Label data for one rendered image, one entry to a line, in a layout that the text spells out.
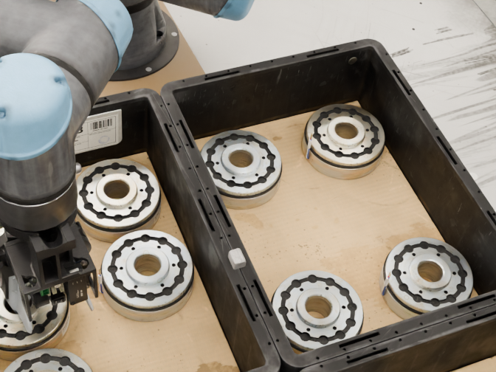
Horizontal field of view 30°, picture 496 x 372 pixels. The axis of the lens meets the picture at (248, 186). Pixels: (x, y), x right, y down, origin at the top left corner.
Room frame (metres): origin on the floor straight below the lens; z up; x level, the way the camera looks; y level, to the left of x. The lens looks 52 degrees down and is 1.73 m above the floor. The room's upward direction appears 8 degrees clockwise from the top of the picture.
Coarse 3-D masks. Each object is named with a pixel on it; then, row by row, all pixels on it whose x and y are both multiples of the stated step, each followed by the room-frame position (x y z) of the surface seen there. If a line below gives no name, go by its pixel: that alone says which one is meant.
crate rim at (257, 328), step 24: (120, 96) 0.74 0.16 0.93; (144, 96) 0.75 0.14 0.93; (168, 120) 0.71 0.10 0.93; (168, 144) 0.68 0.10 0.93; (192, 168) 0.65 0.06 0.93; (192, 192) 0.61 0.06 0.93; (216, 240) 0.56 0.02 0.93; (240, 288) 0.50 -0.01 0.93; (264, 336) 0.45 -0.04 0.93; (264, 360) 0.43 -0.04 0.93
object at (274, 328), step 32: (256, 64) 0.83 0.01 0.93; (288, 64) 0.83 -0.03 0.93; (384, 64) 0.86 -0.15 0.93; (160, 96) 0.75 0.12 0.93; (416, 96) 0.81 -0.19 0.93; (192, 160) 0.66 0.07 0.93; (448, 160) 0.71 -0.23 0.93; (480, 192) 0.67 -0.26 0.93; (224, 224) 0.58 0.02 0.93; (256, 288) 0.50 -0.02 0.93; (416, 320) 0.49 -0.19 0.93; (288, 352) 0.44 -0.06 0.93; (320, 352) 0.44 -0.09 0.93
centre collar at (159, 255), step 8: (144, 248) 0.57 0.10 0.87; (152, 248) 0.58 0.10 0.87; (128, 256) 0.56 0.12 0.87; (136, 256) 0.56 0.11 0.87; (144, 256) 0.57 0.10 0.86; (152, 256) 0.57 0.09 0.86; (160, 256) 0.57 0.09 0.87; (128, 264) 0.55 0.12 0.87; (160, 264) 0.56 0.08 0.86; (168, 264) 0.56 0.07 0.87; (128, 272) 0.54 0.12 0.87; (136, 272) 0.54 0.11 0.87; (160, 272) 0.55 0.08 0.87; (168, 272) 0.55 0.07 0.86; (136, 280) 0.53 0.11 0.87; (144, 280) 0.53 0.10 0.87; (152, 280) 0.53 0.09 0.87; (160, 280) 0.54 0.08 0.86
